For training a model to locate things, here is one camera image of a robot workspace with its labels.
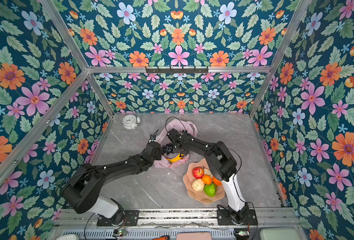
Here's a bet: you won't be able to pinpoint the fake purple grapes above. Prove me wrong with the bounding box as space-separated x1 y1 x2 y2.
162 143 176 156

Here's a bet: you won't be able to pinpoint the fake yellow banana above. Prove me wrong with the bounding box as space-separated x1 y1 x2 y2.
167 154 186 164

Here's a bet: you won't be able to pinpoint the pink plastic bag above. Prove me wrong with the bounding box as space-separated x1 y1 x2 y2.
154 119 198 168

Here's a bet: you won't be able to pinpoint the fake red apple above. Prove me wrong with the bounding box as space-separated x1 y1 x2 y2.
192 167 205 179

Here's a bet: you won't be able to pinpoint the pink wavy bowl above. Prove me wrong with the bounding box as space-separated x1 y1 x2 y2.
183 159 226 205

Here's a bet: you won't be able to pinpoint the fake orange tangerine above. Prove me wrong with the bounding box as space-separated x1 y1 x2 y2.
201 175 213 185

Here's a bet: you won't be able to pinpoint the fake beige garlic bulb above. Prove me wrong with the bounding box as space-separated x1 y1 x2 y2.
192 179 206 192

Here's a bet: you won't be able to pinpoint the fake green apple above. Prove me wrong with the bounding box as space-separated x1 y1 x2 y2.
204 183 218 197

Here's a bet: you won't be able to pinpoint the fake beige ginger root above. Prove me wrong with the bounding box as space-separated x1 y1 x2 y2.
204 168 212 176

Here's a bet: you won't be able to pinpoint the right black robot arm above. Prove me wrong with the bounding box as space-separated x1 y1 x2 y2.
167 129 249 225

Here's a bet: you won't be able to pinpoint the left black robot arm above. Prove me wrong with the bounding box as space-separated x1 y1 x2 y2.
61 141 162 219

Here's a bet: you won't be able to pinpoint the white alarm clock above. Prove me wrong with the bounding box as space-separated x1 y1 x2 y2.
122 115 142 130

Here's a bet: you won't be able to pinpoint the pink box at bottom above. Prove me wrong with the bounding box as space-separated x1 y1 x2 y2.
176 232 212 240

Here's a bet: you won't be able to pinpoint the white object bottom left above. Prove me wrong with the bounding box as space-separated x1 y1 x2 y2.
56 234 79 240

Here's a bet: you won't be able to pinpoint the pale green box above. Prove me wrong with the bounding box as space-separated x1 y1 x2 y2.
260 228 301 240

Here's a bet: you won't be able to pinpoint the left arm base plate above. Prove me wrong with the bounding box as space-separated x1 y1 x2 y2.
97 210 140 227

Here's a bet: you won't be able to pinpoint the black hook rail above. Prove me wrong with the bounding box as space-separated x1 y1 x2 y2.
145 67 209 74

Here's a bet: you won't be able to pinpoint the orange tool handle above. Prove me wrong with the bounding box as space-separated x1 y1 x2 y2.
152 236 170 240

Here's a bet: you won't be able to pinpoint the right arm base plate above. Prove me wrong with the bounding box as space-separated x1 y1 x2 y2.
217 209 259 226

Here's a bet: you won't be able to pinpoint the aluminium mounting rail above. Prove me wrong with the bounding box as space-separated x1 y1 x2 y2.
54 207 300 229

